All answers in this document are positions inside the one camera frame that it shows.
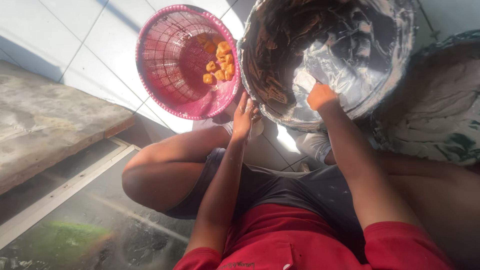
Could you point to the person's right hand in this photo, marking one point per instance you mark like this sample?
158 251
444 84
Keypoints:
320 97

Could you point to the grey concrete slab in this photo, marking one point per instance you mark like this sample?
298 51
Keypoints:
48 120

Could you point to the large batter-smeared metal bucket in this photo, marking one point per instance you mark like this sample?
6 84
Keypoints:
330 56

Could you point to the person's red shirt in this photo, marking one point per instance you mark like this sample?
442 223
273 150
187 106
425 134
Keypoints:
300 243

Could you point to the white batter-smeared tub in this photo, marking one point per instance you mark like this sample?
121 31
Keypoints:
431 105

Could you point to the person's dark shorts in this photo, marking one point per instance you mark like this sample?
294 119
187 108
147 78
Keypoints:
292 187

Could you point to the pink plastic mesh basket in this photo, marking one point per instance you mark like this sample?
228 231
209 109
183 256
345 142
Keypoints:
176 67

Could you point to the person's right leg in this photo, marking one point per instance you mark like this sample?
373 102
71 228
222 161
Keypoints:
442 195

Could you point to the person's leg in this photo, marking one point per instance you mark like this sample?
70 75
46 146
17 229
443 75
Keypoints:
442 195
168 168

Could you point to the person's left hand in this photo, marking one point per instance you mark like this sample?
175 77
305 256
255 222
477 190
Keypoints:
243 120

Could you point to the white cloth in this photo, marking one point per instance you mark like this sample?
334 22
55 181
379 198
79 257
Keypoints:
315 144

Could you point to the person's left fingers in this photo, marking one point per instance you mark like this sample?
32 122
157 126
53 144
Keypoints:
248 103

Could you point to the heap of orange fried pieces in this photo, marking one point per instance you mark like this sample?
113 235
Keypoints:
219 60

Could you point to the person's left leg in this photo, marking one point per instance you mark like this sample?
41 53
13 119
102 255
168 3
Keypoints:
168 168

